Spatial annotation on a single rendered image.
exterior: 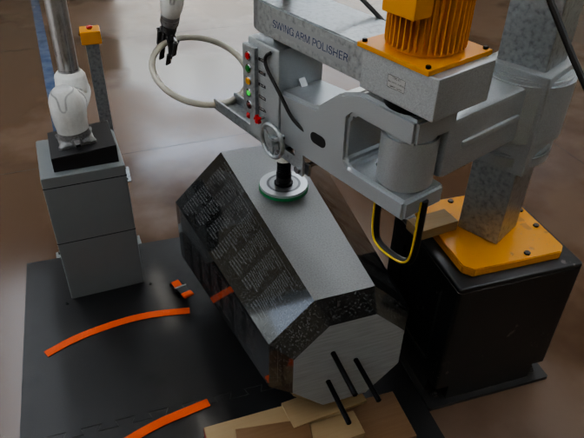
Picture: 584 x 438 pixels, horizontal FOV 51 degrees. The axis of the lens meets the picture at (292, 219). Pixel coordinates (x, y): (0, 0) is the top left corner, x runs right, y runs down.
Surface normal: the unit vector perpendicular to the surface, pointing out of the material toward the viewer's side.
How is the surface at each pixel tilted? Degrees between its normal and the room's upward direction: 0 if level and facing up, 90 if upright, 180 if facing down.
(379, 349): 90
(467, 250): 0
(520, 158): 90
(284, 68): 90
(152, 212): 0
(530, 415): 0
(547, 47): 90
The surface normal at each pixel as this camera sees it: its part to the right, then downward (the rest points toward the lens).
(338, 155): -0.79, 0.36
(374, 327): 0.34, 0.57
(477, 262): 0.02, -0.80
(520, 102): 0.64, 0.47
